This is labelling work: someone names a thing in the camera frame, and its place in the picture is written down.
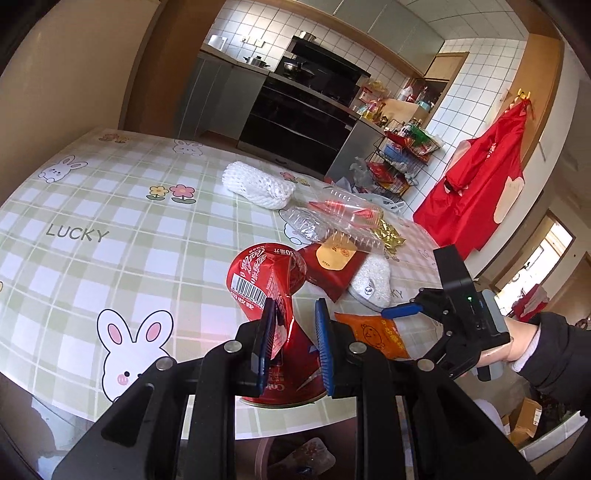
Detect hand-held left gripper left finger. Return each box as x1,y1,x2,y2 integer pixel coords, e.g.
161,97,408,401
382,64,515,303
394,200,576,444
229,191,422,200
51,298,278,480

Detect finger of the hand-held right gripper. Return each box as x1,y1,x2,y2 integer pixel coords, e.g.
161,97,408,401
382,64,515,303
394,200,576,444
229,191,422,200
381,287,462,324
428,324,491,381

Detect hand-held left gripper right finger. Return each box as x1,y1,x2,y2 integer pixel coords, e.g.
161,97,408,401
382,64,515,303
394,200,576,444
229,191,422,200
314,298,539,480

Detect orange snack packet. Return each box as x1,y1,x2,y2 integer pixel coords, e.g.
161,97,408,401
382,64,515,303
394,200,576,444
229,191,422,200
333,312,411,361

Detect red snack packet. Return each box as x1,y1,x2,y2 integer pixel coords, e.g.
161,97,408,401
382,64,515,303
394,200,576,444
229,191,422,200
300,242,365,303

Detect crushed red can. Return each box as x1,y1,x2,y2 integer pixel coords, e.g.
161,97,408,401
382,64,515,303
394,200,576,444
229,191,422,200
226,242,335,409

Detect gold foil wrapper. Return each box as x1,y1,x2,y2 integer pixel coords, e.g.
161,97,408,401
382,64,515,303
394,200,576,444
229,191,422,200
372,219,407,252

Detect clear bag with red print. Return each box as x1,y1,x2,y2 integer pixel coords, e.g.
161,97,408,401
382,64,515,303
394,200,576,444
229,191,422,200
308,187,385,254

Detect brown trash bin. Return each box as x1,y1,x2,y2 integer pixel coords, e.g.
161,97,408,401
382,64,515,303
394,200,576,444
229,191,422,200
254,436,360,480

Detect white foam fruit net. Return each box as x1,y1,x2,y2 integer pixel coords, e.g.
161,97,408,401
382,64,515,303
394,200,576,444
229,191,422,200
222,161,296,210

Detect person's right forearm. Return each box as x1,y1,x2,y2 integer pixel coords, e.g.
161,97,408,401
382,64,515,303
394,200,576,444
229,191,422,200
510,311,591,402

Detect person's right hand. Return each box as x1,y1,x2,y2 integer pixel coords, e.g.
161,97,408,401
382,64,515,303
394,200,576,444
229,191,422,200
475,318,539,368

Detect cardboard box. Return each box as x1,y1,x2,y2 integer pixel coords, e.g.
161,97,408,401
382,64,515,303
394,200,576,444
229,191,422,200
501,397,543,446

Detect white plastic bag green print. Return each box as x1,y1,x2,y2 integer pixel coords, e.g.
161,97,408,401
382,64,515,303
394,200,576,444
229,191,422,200
369,194,407,213

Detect red apron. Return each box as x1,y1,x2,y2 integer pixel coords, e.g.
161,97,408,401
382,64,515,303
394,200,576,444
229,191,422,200
413,99,532,261

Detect checked rabbit print tablecloth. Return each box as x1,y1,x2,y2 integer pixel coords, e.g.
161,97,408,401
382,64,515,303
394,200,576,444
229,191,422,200
0,128,462,437

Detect clear plastic bag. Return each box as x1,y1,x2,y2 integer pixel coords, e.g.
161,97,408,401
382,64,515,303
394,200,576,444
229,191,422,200
348,157,370,185

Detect steel cabinet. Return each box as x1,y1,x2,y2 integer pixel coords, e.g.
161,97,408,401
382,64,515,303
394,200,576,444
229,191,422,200
325,122,386,181

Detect wooden box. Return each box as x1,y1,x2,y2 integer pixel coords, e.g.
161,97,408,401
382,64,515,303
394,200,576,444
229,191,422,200
381,98,432,125

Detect group of condiment bottles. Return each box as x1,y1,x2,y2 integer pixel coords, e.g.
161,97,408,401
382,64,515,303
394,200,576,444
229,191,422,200
355,80,393,125

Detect black built-in oven stove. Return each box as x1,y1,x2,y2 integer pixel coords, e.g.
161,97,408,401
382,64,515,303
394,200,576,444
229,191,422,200
238,74,358,169

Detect grey lower kitchen cabinets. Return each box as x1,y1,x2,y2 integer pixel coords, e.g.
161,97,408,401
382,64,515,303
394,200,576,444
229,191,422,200
182,51,269,141

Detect grey kitchen cabinets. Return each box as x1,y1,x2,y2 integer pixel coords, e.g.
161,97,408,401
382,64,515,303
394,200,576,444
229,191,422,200
330,0,444,77
182,51,269,141

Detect black range hood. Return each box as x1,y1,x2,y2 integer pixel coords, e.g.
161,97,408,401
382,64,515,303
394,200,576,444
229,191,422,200
290,38,370,78

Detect grey upper kitchen cabinets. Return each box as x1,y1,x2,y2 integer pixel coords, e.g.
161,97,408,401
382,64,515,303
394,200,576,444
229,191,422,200
330,0,444,77

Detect black wire storage rack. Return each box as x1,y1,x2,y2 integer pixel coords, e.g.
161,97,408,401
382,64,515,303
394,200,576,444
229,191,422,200
365,119,444,199

